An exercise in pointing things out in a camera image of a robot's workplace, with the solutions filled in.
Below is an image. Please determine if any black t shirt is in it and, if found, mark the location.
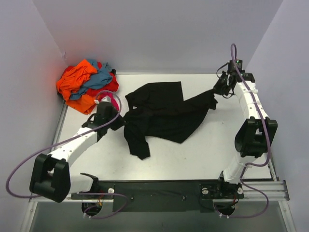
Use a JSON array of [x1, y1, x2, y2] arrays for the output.
[[124, 82, 218, 160]]

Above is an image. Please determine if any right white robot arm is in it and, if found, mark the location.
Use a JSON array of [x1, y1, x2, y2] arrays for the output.
[[213, 59, 278, 198]]

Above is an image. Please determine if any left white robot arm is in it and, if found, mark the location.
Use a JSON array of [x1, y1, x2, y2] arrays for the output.
[[29, 101, 125, 203]]

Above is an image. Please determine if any pink t shirt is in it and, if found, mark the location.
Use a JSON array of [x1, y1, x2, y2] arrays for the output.
[[98, 90, 119, 111]]

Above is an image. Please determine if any red t shirt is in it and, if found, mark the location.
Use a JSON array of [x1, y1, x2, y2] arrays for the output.
[[64, 65, 120, 97]]

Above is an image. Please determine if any blue t shirt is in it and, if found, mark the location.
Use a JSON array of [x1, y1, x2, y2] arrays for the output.
[[70, 59, 112, 100]]

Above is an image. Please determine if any orange t shirt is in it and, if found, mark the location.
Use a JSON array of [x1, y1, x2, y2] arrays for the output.
[[56, 59, 98, 115]]

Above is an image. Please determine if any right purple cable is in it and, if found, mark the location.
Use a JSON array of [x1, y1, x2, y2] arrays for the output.
[[230, 43, 272, 219]]

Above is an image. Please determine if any purple cable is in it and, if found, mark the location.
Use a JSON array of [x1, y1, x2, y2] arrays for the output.
[[6, 93, 128, 220], [230, 43, 272, 219]]

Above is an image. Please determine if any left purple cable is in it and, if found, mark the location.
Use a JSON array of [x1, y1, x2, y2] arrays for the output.
[[6, 93, 128, 220]]

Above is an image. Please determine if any aluminium frame rail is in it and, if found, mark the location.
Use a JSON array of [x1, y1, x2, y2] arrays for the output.
[[29, 180, 290, 203]]

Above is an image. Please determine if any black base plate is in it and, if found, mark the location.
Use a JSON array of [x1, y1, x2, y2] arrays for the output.
[[71, 180, 244, 213]]

